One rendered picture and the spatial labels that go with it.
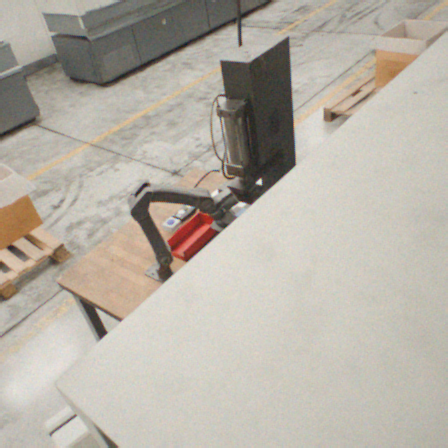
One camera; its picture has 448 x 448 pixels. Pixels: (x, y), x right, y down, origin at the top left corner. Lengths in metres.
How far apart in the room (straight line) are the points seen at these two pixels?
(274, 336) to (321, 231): 0.22
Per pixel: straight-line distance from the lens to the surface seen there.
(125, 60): 7.00
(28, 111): 6.26
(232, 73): 1.68
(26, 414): 2.90
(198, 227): 2.07
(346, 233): 0.75
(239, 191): 1.78
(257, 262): 0.71
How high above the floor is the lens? 2.18
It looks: 38 degrees down
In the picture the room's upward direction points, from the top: 11 degrees counter-clockwise
